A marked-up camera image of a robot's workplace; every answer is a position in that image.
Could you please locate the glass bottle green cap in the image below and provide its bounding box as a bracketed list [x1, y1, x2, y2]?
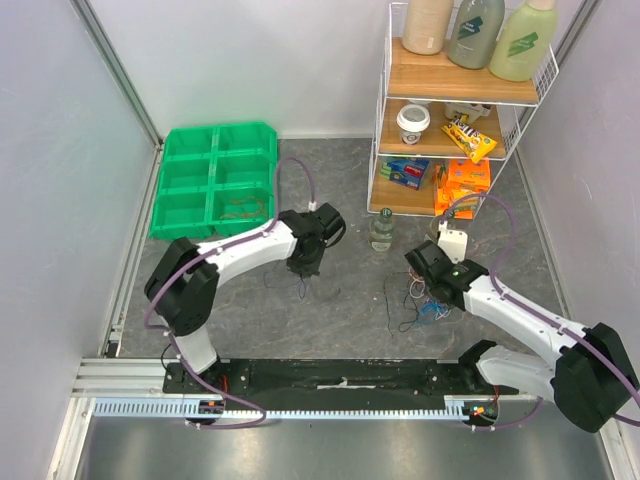
[427, 210, 455, 243]
[369, 207, 394, 252]

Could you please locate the left glass bottle green cap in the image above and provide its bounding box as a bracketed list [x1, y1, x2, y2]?
[369, 207, 394, 252]

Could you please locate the beige lotion bottle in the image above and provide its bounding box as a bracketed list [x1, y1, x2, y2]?
[402, 0, 454, 55]

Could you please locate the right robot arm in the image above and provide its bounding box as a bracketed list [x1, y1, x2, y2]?
[405, 240, 639, 433]

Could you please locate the yellow candy bag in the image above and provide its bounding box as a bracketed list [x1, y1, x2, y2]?
[441, 115, 497, 164]

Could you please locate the grey slotted cable duct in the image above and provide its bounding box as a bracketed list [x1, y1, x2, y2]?
[93, 398, 472, 421]

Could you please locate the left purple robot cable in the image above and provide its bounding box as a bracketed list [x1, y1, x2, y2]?
[143, 157, 319, 431]

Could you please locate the green compartment bin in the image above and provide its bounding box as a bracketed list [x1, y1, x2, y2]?
[149, 122, 278, 241]

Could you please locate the grey shampoo bottle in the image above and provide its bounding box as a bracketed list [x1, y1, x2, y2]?
[448, 0, 505, 70]

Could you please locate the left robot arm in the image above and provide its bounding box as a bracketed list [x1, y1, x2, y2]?
[144, 203, 345, 393]

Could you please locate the white cup carton pack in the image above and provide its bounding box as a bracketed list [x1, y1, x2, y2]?
[444, 102, 491, 125]

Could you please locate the orange snack boxes stack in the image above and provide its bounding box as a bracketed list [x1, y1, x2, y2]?
[434, 159, 492, 215]

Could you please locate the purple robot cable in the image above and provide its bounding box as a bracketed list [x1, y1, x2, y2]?
[439, 193, 640, 431]
[143, 157, 319, 431]

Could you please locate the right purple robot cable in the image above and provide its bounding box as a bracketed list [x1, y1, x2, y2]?
[439, 193, 640, 431]

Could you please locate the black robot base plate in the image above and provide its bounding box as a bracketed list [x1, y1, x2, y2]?
[163, 359, 518, 396]

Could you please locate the right glass bottle green cap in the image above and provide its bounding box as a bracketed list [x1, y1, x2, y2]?
[427, 210, 455, 243]

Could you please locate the blue snack box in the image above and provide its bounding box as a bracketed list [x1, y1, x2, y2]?
[380, 157, 430, 190]

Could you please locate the coloured wire bundle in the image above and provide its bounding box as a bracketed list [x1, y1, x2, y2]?
[397, 267, 454, 334]

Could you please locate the dark purple wire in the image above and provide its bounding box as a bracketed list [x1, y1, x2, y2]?
[263, 267, 341, 302]

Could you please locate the light green shampoo bottle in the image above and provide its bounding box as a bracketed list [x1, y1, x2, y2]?
[489, 0, 558, 82]

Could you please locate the orange wire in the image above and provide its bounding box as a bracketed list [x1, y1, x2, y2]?
[217, 197, 269, 221]

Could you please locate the white paper coffee cup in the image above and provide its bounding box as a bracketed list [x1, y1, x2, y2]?
[396, 103, 431, 145]

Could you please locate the white wire wooden shelf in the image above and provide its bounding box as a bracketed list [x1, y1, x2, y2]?
[367, 2, 559, 216]

